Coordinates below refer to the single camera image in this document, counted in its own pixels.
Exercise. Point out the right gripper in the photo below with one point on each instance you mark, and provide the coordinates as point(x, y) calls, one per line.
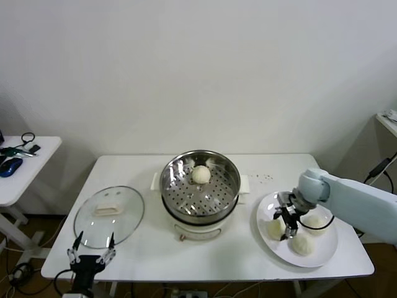
point(291, 217)

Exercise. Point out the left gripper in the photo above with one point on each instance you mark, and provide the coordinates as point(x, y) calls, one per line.
point(87, 265)

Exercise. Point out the white steamed baozi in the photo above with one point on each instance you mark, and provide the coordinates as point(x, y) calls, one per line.
point(318, 222)
point(274, 231)
point(201, 174)
point(302, 246)

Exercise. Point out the glass lid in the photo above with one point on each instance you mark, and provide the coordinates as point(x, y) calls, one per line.
point(130, 214)

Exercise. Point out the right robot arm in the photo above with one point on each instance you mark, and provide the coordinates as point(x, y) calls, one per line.
point(356, 201)

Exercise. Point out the steel steamer basket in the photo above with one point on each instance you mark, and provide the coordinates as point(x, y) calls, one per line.
point(201, 198)

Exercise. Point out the white round plate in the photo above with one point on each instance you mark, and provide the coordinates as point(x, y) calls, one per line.
point(270, 201)

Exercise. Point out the white table leg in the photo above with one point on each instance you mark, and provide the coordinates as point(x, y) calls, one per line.
point(296, 288)
point(112, 290)

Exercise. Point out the scattered dark crumbs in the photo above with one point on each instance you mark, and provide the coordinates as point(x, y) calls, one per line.
point(266, 177)

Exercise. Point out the white floor socket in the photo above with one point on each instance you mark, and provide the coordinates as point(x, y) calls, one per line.
point(20, 273)

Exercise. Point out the white side table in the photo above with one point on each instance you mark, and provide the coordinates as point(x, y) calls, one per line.
point(37, 161)

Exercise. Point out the grey power strip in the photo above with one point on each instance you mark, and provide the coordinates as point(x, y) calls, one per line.
point(189, 293)

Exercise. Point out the small black device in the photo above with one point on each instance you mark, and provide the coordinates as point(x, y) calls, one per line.
point(35, 148)

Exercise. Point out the blue computer mouse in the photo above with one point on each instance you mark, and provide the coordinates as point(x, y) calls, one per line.
point(10, 166)

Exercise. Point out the green pen bundle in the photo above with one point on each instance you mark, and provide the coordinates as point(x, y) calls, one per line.
point(14, 151)

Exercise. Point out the white printed paper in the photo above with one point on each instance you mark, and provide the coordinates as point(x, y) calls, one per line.
point(391, 115)

